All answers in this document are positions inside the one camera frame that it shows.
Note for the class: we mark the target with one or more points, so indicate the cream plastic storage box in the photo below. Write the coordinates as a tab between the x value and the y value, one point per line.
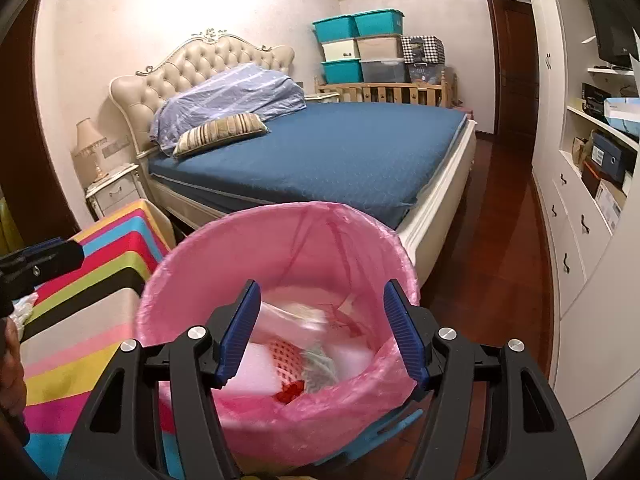
341	50

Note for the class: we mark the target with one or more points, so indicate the cream tufted bed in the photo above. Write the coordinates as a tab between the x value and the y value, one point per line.
325	160

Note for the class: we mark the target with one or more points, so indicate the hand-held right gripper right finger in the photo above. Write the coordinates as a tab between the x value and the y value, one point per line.
405	335

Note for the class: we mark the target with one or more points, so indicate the white nightstand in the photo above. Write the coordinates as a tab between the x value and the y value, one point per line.
115	192

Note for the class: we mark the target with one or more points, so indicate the tan striped pillow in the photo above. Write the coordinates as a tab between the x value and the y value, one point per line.
220	132

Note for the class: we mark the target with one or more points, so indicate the person's left hand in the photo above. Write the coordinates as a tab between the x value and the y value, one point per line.
11	370

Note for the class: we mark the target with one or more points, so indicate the wooden crib rail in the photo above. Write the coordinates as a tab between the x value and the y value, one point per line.
385	92

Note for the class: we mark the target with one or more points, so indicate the grey clear storage box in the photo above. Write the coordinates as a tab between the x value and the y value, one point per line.
382	70

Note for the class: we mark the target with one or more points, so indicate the bin with pink bag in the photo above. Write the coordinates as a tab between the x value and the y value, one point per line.
200	270

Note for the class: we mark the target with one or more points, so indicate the dark wooden door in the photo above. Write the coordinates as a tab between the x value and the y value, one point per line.
515	70

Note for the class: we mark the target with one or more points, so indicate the black television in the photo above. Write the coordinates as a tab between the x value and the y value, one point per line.
607	25

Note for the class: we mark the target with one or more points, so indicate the wall switch panel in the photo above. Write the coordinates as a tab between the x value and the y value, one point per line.
115	146

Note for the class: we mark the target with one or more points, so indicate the colourful striped tablecloth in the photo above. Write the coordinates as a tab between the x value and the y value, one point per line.
85	305

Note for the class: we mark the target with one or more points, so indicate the white plastic bag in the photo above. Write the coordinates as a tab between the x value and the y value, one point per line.
290	317

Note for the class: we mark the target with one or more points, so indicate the cream bedside lamp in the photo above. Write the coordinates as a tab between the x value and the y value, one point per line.
90	147

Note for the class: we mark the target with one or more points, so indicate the tan plastic storage box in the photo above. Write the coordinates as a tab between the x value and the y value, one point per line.
380	47

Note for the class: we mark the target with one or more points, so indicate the dark blue storage box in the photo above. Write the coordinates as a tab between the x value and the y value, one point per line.
609	152

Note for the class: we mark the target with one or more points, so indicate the houndstooth fabric bag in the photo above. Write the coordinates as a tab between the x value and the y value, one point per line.
422	49

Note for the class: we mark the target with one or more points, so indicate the white cardboard box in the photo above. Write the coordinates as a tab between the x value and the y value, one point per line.
610	205

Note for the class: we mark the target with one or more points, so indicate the teal plastic storage box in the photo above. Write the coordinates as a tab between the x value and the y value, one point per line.
342	71
379	22
334	29

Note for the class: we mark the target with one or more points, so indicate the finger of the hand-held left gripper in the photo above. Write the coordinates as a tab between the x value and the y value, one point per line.
50	260

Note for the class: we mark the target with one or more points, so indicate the white built-in wardrobe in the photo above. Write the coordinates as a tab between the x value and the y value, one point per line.
575	240

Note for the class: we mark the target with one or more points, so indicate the white and blue box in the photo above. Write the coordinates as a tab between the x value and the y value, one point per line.
622	115

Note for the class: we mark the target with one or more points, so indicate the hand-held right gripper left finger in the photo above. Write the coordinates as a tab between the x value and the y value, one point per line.
240	335

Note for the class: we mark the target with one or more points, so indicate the red dotted wrapper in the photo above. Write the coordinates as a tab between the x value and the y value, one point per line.
286	355

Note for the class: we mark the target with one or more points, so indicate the blue striped duvet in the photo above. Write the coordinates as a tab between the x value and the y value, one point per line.
235	95

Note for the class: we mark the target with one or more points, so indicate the clear crinkled plastic wrapper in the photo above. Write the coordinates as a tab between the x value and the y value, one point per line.
24	312

